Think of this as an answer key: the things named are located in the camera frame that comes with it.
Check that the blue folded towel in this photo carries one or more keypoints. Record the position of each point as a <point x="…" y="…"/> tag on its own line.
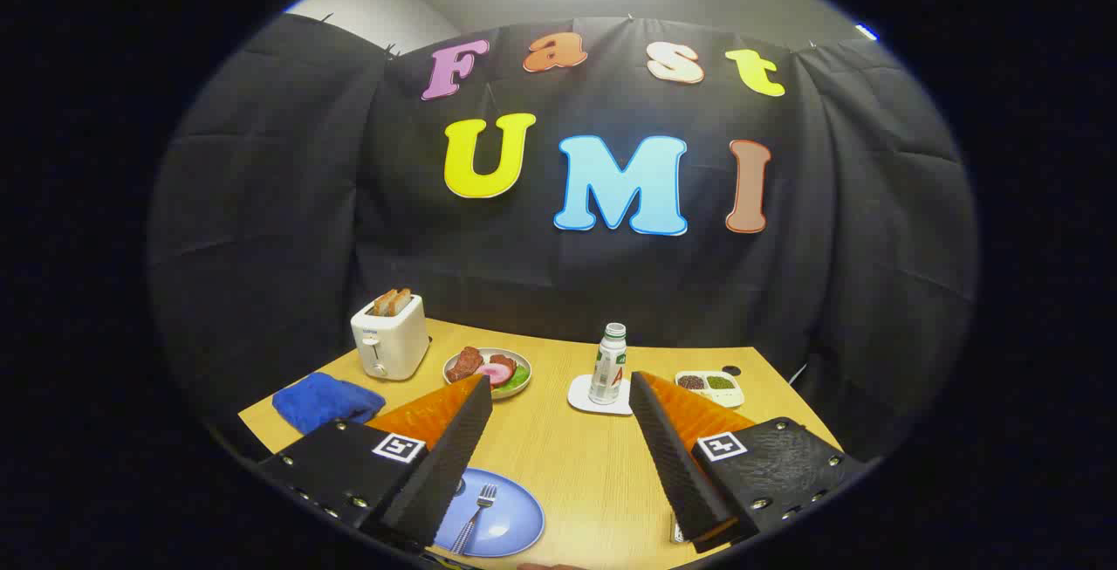
<point x="323" y="400"/>

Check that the brown steak piece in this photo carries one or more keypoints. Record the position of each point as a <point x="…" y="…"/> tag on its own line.
<point x="464" y="364"/>

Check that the green lettuce leaf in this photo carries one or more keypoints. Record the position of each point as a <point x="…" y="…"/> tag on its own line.
<point x="519" y="375"/>

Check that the white divided bean dish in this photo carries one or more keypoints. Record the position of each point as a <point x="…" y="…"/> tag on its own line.
<point x="724" y="400"/>

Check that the blue round plate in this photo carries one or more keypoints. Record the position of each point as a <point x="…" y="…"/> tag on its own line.
<point x="515" y="518"/>

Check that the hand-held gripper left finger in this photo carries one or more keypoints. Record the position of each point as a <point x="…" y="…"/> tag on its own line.
<point x="445" y="465"/>

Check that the white square coaster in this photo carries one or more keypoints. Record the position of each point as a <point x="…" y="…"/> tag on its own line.
<point x="578" y="395"/>

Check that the pink ham slice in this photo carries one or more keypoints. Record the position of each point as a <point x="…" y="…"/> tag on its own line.
<point x="497" y="372"/>

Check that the white toaster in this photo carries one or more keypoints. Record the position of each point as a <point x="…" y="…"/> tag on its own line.
<point x="393" y="343"/>

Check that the white drink bottle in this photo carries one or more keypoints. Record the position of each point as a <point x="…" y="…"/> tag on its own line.
<point x="606" y="369"/>

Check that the brown toast slice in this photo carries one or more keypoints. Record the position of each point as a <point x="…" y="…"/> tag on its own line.
<point x="400" y="299"/>
<point x="384" y="303"/>

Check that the grey food plate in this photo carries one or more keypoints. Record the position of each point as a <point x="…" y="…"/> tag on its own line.
<point x="520" y="359"/>

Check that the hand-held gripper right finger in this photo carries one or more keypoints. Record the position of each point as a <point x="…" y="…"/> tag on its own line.
<point x="672" y="465"/>

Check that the black backdrop cloth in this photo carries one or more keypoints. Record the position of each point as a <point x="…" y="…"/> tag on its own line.
<point x="262" y="203"/>

